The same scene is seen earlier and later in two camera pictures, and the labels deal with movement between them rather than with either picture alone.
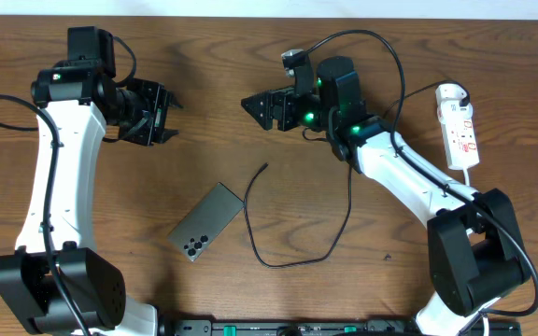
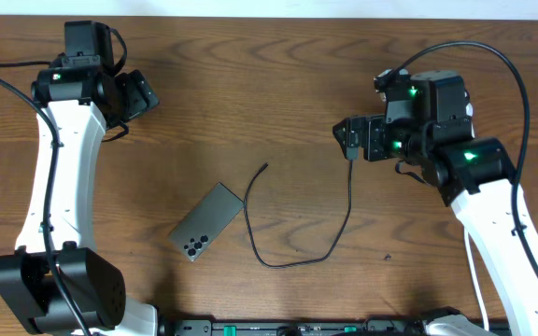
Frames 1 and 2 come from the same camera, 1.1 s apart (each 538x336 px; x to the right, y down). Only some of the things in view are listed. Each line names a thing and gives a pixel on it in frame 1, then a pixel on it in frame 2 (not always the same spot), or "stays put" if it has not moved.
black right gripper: x=284 y=99 → x=375 y=127
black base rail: x=312 y=327 stays put
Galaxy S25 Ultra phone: x=206 y=223 stays put
